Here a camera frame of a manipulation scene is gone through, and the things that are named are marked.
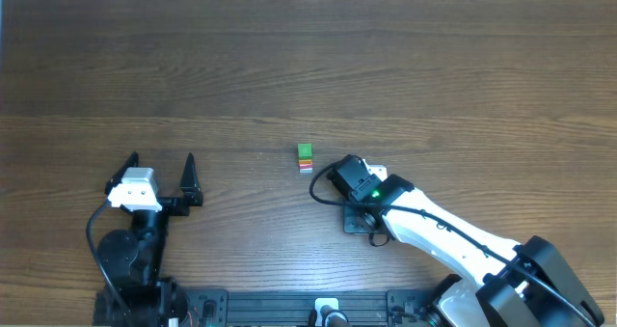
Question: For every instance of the mounting rail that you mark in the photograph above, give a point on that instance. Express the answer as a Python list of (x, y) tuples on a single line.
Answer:
[(279, 307)]

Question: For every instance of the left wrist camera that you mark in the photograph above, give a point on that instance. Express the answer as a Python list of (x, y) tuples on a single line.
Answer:
[(137, 189)]

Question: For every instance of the green cube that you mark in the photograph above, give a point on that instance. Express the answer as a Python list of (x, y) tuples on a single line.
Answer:
[(304, 151)]

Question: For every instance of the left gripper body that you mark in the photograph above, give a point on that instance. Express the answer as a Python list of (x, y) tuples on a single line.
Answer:
[(173, 206)]

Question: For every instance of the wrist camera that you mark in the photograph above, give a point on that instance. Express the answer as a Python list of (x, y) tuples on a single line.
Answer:
[(378, 171), (137, 189)]

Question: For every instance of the orange cube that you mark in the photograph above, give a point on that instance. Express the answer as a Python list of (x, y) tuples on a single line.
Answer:
[(305, 161)]

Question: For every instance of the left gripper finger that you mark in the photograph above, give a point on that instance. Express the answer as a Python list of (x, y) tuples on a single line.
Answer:
[(123, 169), (191, 187)]

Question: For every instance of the red cube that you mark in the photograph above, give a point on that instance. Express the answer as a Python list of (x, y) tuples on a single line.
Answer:
[(305, 166)]

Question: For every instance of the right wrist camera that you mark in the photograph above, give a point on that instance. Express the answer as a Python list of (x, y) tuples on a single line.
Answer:
[(378, 171)]

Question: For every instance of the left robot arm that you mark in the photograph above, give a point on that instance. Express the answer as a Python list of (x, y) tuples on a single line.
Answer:
[(118, 257)]

